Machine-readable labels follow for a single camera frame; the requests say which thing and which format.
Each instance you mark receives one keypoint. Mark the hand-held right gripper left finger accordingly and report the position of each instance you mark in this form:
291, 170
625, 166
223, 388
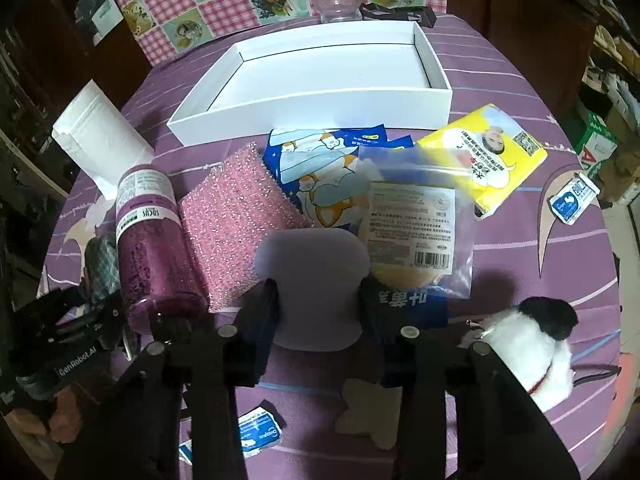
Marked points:
265, 325

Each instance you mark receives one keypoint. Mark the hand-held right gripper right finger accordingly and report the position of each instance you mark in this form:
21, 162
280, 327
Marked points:
387, 360

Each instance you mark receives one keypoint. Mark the lavender oval puff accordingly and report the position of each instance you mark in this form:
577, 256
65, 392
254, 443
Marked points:
310, 270

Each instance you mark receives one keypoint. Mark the grey plaid pouch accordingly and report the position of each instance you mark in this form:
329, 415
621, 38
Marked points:
102, 265

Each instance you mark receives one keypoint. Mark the pink scrubbing sponge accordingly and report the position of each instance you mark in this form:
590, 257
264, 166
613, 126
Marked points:
230, 220

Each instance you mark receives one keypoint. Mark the zip bag with yellow sponge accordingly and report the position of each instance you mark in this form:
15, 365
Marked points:
410, 225

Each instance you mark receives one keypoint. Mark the black and white plush toy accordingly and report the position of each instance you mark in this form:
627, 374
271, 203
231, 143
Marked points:
525, 350

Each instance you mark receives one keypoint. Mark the blue eye mask packet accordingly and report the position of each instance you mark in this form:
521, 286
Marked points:
395, 141
320, 180

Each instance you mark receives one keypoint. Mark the yellow tissue pack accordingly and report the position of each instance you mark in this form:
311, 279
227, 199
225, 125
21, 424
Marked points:
495, 160

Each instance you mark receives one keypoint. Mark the white shallow cardboard box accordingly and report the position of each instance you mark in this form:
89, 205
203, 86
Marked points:
325, 70

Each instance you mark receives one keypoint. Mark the person's left hand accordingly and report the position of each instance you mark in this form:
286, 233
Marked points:
50, 415

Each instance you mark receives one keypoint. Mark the small white blue sachet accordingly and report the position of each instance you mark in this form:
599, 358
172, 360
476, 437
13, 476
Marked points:
572, 200
186, 452
257, 430

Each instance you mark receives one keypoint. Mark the purple plastic bottle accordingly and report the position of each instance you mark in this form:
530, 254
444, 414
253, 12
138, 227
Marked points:
150, 250

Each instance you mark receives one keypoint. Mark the white paper towel roll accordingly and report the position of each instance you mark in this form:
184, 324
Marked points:
95, 135

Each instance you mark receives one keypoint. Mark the green and white carton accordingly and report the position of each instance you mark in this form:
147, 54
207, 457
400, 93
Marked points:
595, 142

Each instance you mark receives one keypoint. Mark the pink checkered printed cushion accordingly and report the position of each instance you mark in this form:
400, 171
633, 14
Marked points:
225, 5

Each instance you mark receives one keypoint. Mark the clear glass cup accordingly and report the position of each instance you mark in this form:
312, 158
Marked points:
335, 0

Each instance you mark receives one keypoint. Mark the black plastic holder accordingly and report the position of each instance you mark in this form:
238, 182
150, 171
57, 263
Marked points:
400, 14

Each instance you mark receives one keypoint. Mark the pile of storage boxes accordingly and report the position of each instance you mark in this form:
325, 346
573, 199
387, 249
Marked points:
615, 75

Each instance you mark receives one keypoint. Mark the dark wooden cabinet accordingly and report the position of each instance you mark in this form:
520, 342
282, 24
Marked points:
525, 20

